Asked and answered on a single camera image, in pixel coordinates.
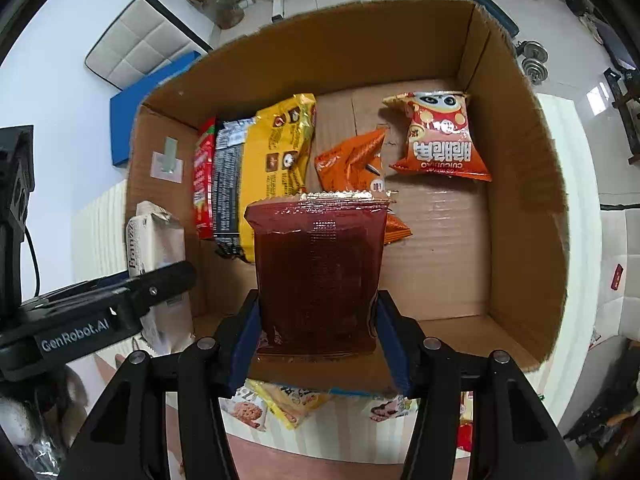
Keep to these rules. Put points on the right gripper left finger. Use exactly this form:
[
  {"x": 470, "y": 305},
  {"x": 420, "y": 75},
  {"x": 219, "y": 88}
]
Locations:
[{"x": 124, "y": 436}]

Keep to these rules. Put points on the red triangular snack packet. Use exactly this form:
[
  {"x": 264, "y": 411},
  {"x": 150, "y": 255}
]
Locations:
[{"x": 465, "y": 430}]

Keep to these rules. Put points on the red rectangular snack packet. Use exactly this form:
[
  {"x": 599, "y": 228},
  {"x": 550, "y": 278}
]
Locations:
[{"x": 203, "y": 180}]

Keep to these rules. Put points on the white quilted chair left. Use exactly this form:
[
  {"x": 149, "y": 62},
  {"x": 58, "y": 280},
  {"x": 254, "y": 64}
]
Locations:
[{"x": 143, "y": 38}]

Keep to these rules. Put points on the dark red jelly packet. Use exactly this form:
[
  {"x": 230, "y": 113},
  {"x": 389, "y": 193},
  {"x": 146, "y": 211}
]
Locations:
[{"x": 318, "y": 261}]

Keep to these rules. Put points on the cardboard milk box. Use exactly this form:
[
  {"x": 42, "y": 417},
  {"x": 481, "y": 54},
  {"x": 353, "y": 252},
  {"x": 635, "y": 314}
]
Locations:
[{"x": 480, "y": 265}]

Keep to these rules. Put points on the small red packet on chair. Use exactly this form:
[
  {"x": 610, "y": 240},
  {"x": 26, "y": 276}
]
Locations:
[{"x": 617, "y": 276}]

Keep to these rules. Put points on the small white cow packet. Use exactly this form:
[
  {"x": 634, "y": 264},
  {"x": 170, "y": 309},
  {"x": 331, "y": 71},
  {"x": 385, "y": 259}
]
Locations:
[{"x": 391, "y": 408}]

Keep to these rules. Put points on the red panda snack bag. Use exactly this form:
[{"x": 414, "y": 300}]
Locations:
[{"x": 439, "y": 139}]

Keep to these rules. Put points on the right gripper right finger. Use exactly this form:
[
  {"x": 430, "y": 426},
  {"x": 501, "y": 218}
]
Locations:
[{"x": 513, "y": 435}]

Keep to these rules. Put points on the white quilted chair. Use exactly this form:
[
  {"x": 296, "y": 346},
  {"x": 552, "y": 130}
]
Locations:
[
  {"x": 143, "y": 38},
  {"x": 618, "y": 308}
]

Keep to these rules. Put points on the dark wooden chair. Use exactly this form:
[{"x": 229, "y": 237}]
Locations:
[{"x": 621, "y": 101}]

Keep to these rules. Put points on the white cookie packet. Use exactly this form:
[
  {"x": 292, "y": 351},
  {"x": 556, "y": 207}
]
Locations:
[{"x": 246, "y": 407}]

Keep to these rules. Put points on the orange snack bag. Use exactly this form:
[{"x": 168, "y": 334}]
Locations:
[{"x": 354, "y": 165}]

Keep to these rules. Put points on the chrome dumbbell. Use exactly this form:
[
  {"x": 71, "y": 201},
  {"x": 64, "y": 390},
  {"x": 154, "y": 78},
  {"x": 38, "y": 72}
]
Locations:
[{"x": 534, "y": 58}]

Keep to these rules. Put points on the yellow biscuit bag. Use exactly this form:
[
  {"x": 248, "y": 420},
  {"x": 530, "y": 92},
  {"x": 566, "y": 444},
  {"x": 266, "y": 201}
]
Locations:
[{"x": 291, "y": 405}]

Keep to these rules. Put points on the yellow black snack bag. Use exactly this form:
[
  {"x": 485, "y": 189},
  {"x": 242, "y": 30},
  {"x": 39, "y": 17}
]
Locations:
[{"x": 257, "y": 158}]

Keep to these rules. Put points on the white quilted chair right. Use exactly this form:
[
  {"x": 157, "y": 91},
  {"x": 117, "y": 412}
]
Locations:
[{"x": 618, "y": 308}]

